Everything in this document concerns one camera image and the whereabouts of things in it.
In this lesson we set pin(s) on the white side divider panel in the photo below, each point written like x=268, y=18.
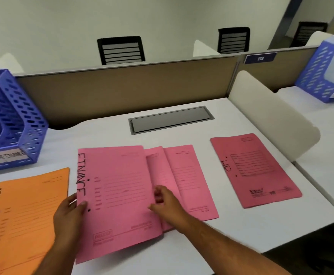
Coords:
x=317, y=38
x=5, y=64
x=270, y=114
x=204, y=49

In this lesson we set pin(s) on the pink folder with handwritten label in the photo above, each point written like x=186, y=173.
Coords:
x=118, y=194

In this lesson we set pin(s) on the white handwritten rack label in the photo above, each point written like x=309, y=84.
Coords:
x=3, y=159

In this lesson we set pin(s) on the black slatted office chair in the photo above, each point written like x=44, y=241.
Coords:
x=121, y=50
x=308, y=32
x=233, y=40

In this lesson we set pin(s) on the person's right hand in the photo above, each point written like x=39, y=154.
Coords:
x=172, y=207

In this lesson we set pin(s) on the person's left forearm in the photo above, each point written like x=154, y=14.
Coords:
x=56, y=259

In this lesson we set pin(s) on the blue partition sign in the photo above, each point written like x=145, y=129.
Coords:
x=260, y=58

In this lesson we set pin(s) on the person's right thumb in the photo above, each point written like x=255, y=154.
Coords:
x=155, y=207

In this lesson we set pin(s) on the person's right forearm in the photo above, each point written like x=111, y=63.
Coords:
x=227, y=249

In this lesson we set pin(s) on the person's left hand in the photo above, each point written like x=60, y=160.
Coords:
x=65, y=221

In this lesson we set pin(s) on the dark pink paper folder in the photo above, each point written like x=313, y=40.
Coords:
x=255, y=171

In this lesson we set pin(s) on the blue perforated file rack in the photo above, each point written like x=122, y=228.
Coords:
x=317, y=74
x=15, y=120

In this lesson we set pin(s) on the beige desk partition panel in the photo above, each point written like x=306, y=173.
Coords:
x=281, y=70
x=126, y=88

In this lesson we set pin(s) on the orange paper folder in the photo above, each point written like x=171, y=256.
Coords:
x=21, y=223

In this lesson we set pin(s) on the person's left thumb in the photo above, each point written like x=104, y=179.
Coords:
x=82, y=205

